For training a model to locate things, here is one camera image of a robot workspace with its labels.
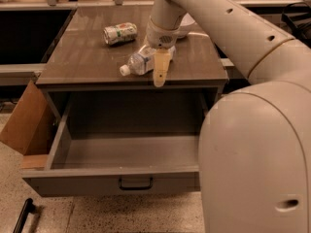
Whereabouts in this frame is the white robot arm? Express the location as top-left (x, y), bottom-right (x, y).
top-left (147, 0), bottom-right (311, 233)

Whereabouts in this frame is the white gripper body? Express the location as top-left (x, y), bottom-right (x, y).
top-left (146, 17), bottom-right (179, 49)

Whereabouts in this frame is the grey cabinet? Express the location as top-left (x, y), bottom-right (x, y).
top-left (37, 5), bottom-right (228, 117)

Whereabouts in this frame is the dark office chair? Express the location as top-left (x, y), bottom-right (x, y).
top-left (281, 0), bottom-right (311, 48)

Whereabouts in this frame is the crushed green white can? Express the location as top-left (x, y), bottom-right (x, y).
top-left (103, 22), bottom-right (138, 46)

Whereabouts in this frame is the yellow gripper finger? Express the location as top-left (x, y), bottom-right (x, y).
top-left (153, 49), bottom-right (171, 87)

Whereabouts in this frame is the clear plastic water bottle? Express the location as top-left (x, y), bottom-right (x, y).
top-left (120, 45), bottom-right (156, 76)

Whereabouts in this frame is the open grey top drawer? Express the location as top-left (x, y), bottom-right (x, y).
top-left (22, 90), bottom-right (207, 196)

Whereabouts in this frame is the white bowl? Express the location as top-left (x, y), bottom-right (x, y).
top-left (177, 14), bottom-right (195, 39)

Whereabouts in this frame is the black drawer handle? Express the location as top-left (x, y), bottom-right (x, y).
top-left (119, 178), bottom-right (154, 191)

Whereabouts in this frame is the brown cardboard box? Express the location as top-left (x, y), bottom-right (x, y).
top-left (0, 82), bottom-right (55, 169)

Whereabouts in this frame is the black bar on floor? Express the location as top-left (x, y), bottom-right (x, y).
top-left (13, 198), bottom-right (36, 233)

